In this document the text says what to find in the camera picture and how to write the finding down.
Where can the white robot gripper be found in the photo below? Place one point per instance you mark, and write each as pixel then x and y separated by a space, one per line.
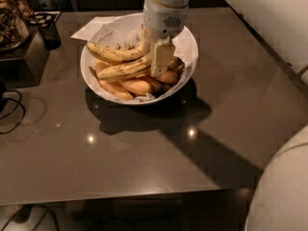
pixel 162 19

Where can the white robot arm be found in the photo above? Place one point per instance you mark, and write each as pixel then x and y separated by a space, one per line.
pixel 241 122

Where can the small orange banana upper right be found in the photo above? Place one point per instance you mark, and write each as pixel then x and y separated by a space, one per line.
pixel 175 62

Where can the long spotted yellow banana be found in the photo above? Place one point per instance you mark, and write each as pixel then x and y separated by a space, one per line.
pixel 127 70

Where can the white bowl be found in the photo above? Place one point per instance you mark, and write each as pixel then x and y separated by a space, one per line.
pixel 125 30

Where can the orange banana front middle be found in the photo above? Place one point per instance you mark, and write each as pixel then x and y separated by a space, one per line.
pixel 137 86

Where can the white paper bowl liner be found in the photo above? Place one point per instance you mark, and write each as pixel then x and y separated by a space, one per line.
pixel 159 87

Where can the orange banana front left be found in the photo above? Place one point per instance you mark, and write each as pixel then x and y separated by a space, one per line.
pixel 113 87

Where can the white paper sheet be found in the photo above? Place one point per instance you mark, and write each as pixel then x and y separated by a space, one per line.
pixel 87 31

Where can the black cup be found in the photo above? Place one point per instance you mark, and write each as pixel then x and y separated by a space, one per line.
pixel 50 37

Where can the black patterned coaster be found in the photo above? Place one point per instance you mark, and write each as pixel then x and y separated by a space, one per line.
pixel 44 19

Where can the dark box stand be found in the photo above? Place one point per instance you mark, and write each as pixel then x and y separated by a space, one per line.
pixel 24 66

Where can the glass jar with snacks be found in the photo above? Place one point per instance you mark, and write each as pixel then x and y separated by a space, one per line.
pixel 13 28

